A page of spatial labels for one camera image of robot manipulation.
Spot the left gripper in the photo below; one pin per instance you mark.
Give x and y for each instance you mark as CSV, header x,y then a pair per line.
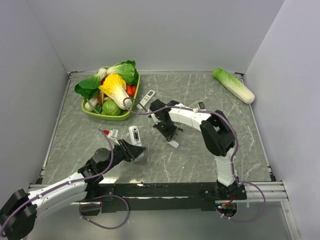
x,y
130,152

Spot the white remote with coloured buttons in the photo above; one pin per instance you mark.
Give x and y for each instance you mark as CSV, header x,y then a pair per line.
x,y
134,134

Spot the bok choy toy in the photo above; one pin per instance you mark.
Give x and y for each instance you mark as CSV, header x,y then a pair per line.
x,y
90,87

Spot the white air conditioner remote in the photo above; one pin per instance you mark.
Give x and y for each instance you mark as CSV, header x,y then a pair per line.
x,y
146,99

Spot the white mushroom toy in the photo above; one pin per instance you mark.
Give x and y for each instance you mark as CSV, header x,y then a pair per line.
x,y
91,104

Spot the white battery cover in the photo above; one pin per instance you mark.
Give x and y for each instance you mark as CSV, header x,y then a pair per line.
x,y
173,144

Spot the long napa cabbage toy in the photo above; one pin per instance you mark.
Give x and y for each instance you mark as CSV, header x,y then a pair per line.
x,y
232,84

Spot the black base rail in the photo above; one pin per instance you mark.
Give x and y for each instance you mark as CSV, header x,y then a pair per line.
x,y
161,196

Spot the yellow napa cabbage toy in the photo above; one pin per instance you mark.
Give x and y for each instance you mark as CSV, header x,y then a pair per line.
x,y
115,87

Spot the green plastic basket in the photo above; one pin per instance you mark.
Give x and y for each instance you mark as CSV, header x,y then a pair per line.
x,y
101,98

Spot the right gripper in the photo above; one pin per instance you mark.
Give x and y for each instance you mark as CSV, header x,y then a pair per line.
x,y
168,134

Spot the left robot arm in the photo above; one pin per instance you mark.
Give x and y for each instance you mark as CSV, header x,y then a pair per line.
x,y
21,211

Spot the red tomato toys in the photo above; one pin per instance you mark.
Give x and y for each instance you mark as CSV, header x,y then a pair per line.
x,y
131,90

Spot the green lettuce toy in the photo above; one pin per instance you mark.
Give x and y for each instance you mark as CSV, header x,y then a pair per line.
x,y
127,70

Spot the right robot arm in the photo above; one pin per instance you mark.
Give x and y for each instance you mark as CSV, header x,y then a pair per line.
x,y
216,132

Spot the slim white remote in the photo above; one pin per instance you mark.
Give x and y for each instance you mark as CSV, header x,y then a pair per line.
x,y
201,106

